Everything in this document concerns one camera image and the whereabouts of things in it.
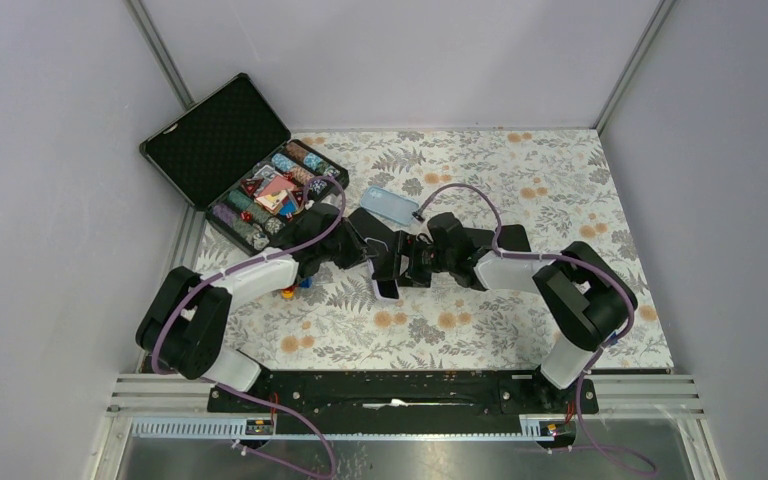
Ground triangular card box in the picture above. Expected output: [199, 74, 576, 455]
[240, 177, 264, 197]

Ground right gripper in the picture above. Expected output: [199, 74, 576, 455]
[371, 230, 454, 289]

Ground floral table mat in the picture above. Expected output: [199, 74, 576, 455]
[225, 130, 673, 370]

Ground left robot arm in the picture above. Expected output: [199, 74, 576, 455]
[135, 203, 389, 411]

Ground black phone without case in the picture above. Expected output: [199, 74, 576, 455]
[491, 224, 532, 252]

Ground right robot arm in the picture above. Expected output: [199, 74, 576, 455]
[371, 213, 638, 412]

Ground black phone from blue case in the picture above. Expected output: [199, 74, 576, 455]
[348, 207, 397, 250]

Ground black poker chip case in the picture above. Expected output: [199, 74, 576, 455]
[139, 73, 350, 254]

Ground light blue phone case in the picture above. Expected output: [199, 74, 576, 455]
[360, 186, 420, 226]

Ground red toy brick car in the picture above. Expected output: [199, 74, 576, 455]
[280, 277, 313, 300]

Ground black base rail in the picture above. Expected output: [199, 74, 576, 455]
[207, 370, 599, 436]

